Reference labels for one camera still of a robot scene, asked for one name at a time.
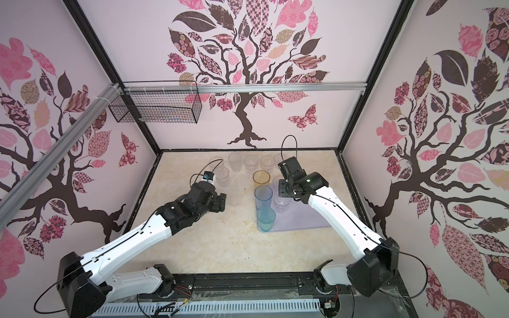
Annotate clear glass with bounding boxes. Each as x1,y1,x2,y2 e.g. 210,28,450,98
272,175,284,192
273,196,292,213

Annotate blue ribbed plastic cup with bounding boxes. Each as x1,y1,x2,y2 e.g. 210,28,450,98
254,185,273,211

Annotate amber plastic cup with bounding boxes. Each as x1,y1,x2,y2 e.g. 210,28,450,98
253,170,271,186

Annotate teal dimpled plastic cup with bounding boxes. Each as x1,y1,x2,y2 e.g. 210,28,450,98
257,207,277,232

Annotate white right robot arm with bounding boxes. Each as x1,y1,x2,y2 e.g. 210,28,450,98
278,156,400,297

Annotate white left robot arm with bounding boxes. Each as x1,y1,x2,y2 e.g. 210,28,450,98
56,181,227,317

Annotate lilac plastic tray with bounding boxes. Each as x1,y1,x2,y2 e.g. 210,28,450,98
270,185,330,232

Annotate frosted dimpled clear cup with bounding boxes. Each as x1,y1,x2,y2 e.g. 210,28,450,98
273,153,284,166

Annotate clear cup second row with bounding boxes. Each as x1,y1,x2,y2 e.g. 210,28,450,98
215,166,230,188

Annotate clear cup back row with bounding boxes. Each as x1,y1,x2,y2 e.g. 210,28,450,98
228,152,243,172
209,156,224,168

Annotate clear faceted glass tumbler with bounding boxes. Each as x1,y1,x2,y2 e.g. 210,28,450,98
244,155,259,175

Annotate black wire mesh basket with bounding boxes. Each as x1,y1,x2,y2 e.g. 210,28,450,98
109,79,202,124

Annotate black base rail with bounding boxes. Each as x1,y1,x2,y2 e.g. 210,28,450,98
119,271,402,297

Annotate white perforated cable duct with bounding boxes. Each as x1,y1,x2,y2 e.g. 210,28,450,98
92,299,322,317

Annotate aluminium rail back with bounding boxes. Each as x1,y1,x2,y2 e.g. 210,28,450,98
123,82,367,94

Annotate aluminium rail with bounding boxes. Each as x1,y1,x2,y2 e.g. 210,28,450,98
1,83,121,229
123,82,367,94

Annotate aluminium rail left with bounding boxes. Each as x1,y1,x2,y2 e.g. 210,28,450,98
1,83,121,229

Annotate black corner frame post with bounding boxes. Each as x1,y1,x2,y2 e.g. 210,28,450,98
336,0,415,153

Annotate black left corner post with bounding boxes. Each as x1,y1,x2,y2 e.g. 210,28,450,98
62,0,162,156

